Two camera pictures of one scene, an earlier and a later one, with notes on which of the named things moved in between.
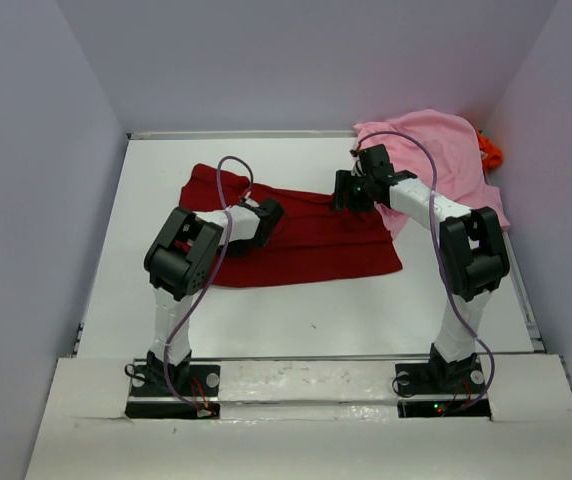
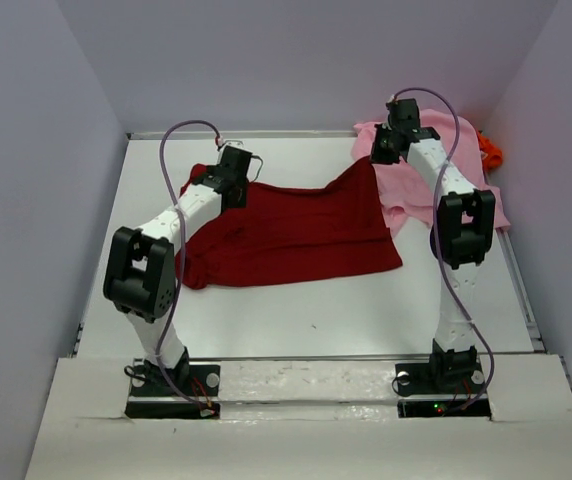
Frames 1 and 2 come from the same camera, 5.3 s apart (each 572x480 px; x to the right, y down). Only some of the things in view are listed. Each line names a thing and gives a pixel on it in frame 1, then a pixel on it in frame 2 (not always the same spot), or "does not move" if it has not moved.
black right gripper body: [357, 194] → [382, 148]
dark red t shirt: [311, 239] does not move
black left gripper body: [262, 244] → [241, 196]
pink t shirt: [443, 152] does not move
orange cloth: [494, 154] does not move
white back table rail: [299, 135] does not move
